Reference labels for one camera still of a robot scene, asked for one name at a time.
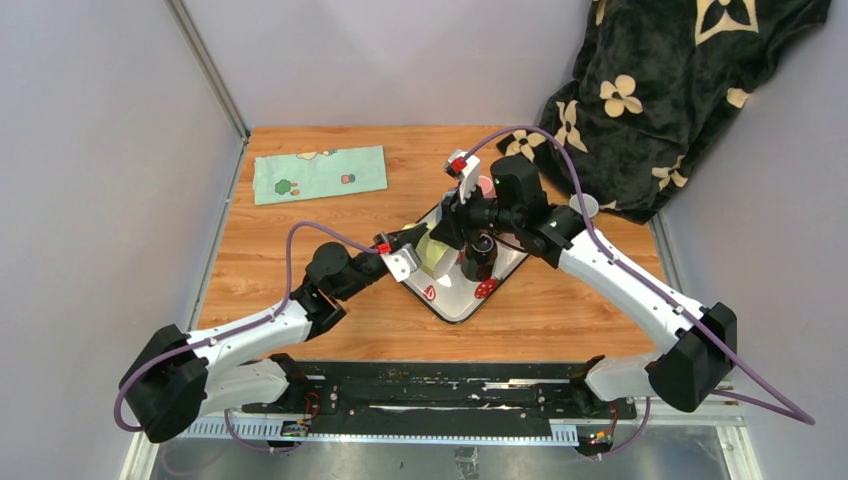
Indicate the pink tall mug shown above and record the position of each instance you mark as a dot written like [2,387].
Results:
[486,185]

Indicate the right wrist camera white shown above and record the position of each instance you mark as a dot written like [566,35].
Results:
[464,167]

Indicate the black floral plush blanket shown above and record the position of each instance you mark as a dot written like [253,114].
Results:
[654,86]

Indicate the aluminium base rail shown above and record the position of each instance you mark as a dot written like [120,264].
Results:
[660,443]

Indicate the yellow-green faceted mug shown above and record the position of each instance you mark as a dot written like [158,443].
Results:
[435,258]

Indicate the aluminium frame post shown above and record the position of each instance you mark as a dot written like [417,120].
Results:
[196,44]

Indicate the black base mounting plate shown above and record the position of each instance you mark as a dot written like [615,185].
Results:
[441,401]

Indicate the mint green printed cloth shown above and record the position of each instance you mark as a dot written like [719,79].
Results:
[319,174]

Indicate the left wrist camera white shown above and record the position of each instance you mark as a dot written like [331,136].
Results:
[402,263]

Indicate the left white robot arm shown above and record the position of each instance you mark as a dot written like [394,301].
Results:
[180,377]

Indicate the black glossy mug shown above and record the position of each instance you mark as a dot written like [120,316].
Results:
[479,258]

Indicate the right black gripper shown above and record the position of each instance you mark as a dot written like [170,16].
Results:
[455,217]

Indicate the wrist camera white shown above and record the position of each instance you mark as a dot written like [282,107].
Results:
[402,263]
[464,167]

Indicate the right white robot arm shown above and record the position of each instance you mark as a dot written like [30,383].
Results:
[693,343]

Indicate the strawberry print white tray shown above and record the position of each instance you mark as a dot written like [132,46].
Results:
[453,298]

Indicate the grey-blue small mug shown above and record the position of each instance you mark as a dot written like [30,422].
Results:
[584,204]

